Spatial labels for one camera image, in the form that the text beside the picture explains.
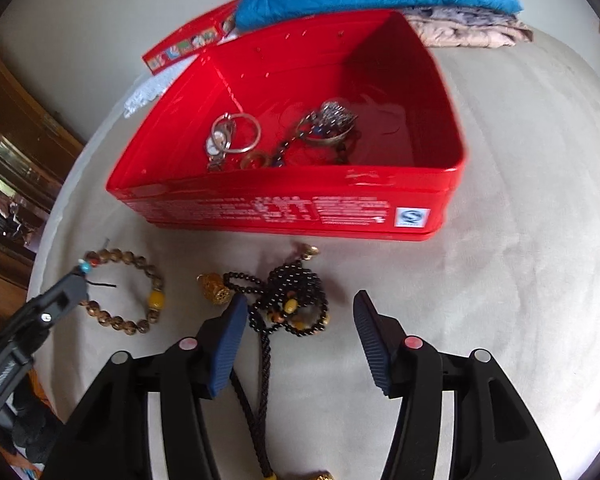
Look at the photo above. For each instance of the brown wooden cabinet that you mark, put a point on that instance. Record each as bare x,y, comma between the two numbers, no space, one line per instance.
36,155

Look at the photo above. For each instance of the black cord gold pendant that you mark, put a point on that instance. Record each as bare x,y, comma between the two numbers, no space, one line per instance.
256,417

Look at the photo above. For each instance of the thin silver ring bangle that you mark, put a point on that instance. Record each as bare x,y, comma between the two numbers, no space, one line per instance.
247,135

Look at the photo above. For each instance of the red tin box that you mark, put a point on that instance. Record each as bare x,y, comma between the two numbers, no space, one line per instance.
391,177

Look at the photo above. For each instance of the folded floral cloth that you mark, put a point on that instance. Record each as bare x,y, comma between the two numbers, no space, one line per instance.
466,27

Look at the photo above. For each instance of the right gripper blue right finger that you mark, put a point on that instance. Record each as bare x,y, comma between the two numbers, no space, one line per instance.
381,337

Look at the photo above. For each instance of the white lace cloth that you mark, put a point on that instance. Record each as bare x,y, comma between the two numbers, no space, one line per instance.
152,89

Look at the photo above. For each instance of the silver metal watch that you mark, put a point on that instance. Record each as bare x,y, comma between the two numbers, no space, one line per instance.
219,142

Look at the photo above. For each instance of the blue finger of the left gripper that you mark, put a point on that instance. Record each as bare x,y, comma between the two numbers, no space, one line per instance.
51,306

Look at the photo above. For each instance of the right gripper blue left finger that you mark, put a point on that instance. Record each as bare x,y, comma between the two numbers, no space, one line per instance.
219,341

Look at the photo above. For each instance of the red tin lid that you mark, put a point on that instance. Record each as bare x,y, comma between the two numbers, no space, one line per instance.
189,39

